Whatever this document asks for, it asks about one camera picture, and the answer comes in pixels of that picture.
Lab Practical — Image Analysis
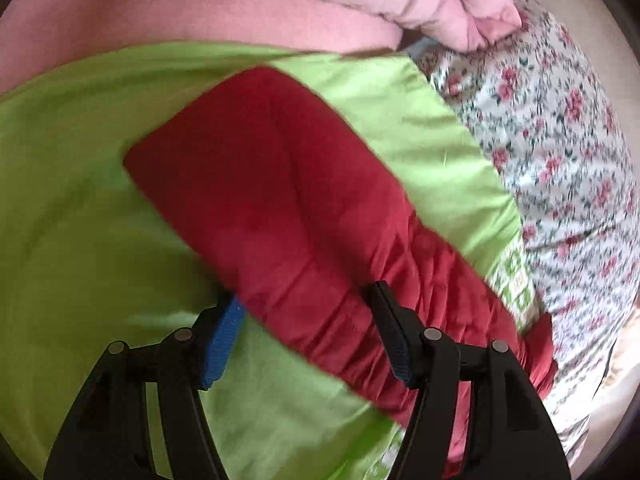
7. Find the green cartoon print bed sheet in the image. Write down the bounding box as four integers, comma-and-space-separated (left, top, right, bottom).
0, 41, 538, 480

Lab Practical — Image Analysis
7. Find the pink bed sheet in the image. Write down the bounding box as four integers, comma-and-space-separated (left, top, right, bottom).
0, 0, 406, 96

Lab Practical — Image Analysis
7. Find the red quilted jacket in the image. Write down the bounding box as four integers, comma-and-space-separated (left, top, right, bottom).
123, 66, 558, 478

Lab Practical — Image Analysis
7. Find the white floral quilt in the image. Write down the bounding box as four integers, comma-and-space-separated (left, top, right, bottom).
415, 0, 635, 461

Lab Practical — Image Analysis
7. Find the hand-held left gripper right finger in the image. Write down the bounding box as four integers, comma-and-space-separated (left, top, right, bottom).
361, 281, 572, 480

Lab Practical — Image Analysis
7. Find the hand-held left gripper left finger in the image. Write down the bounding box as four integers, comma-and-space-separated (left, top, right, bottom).
44, 292, 246, 480

